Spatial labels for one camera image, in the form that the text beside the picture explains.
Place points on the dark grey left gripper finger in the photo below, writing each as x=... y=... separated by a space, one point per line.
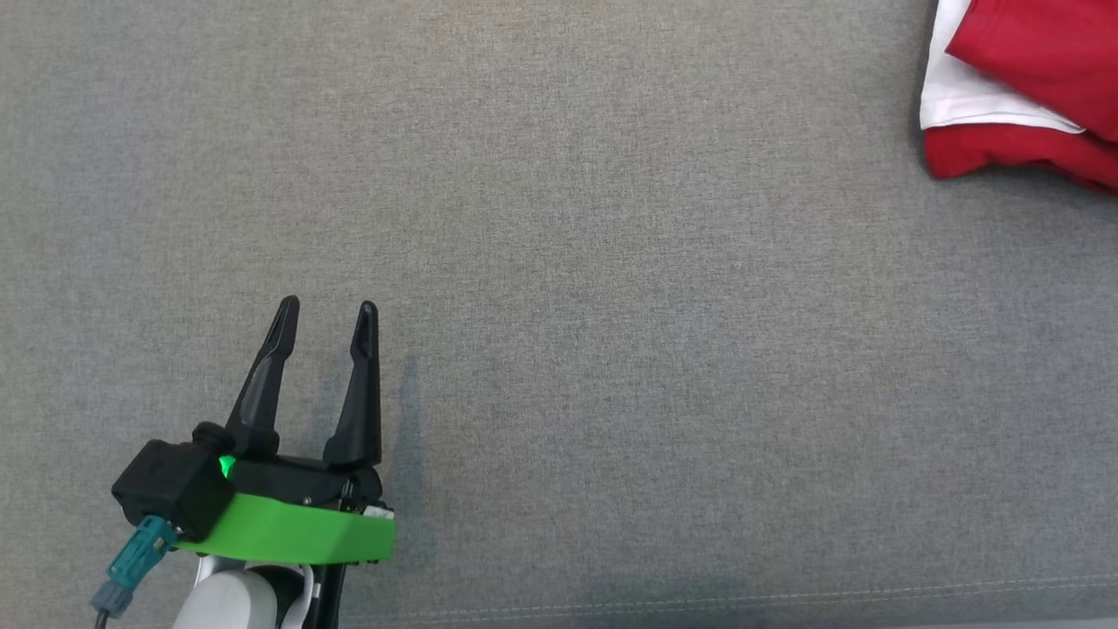
x=360 y=411
x=262 y=402

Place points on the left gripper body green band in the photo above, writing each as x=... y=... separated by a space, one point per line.
x=297 y=528

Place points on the red white basketball jersey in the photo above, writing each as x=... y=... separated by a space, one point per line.
x=1039 y=52

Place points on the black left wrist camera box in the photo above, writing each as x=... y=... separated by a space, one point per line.
x=170 y=485

